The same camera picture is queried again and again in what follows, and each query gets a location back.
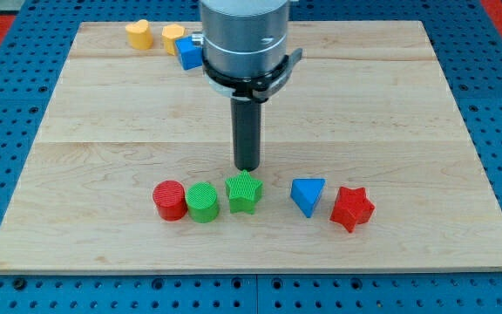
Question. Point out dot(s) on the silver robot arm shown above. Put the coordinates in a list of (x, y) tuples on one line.
[(244, 39)]

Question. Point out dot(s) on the green star block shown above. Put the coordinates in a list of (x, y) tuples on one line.
[(243, 192)]

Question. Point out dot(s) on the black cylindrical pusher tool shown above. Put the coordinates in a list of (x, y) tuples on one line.
[(246, 131)]

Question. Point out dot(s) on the green cylinder block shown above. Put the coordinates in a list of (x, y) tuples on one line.
[(202, 202)]

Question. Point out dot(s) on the blue triangle block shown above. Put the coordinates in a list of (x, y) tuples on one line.
[(306, 193)]

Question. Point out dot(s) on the red cylinder block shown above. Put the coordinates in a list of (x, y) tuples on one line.
[(169, 199)]

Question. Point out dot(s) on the red star block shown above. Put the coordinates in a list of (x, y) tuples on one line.
[(352, 207)]

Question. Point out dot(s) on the light wooden board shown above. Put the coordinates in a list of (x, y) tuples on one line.
[(367, 107)]

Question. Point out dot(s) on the blue cube block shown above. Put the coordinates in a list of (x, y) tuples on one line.
[(189, 55)]

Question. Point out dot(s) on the yellow hexagon block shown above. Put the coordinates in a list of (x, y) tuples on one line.
[(170, 34)]

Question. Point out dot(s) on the yellow heart block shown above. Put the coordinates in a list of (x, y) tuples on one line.
[(139, 35)]

